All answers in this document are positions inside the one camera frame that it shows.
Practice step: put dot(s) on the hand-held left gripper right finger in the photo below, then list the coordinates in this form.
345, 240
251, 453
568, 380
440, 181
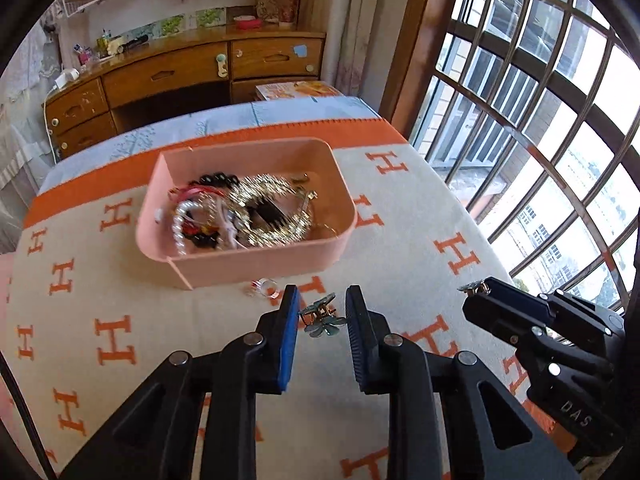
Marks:
356, 345

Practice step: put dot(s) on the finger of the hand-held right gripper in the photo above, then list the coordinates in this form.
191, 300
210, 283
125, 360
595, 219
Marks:
517, 294
495, 317

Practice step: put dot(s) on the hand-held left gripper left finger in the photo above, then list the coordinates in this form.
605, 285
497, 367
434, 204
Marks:
289, 345

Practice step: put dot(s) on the blue flower earring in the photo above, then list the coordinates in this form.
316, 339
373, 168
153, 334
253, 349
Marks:
472, 287
320, 317

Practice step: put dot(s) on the pink plastic box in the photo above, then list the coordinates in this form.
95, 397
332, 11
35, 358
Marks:
260, 265

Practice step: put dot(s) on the orange beige patterned blanket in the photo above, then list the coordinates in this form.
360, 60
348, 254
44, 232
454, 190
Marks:
150, 285

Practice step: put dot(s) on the window with metal grille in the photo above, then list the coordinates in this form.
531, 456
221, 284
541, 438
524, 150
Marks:
525, 110

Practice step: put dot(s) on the light blue printed bedsheet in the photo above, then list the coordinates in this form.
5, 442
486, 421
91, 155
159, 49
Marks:
150, 135

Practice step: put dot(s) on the orange magazine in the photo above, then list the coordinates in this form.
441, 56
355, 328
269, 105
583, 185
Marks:
300, 91

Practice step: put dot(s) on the teal drawer lock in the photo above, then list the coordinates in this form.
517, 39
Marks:
222, 65

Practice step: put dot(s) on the pink blanket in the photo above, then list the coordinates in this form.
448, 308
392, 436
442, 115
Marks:
4, 280

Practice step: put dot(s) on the blue sticky note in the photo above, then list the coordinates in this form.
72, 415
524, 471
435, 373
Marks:
299, 51

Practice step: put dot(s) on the wooden desk with drawers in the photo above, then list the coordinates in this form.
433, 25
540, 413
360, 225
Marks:
165, 75

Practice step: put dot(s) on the pale floral curtain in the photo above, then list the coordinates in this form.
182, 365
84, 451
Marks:
360, 35

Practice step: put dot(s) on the small red box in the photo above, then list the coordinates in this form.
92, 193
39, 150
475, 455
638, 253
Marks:
247, 22

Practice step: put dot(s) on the white lace cover cloth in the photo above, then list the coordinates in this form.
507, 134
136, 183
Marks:
25, 135

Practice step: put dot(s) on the patterned cup with lid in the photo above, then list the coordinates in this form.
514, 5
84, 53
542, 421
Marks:
289, 7

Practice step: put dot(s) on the black flashlight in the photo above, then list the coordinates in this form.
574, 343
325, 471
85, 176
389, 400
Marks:
135, 43

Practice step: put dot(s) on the green floral picture strip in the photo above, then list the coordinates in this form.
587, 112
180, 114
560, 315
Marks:
175, 22

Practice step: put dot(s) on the white charger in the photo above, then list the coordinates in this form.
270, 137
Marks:
67, 77

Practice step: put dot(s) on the pen holder with pens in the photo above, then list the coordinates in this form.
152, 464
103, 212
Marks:
85, 55

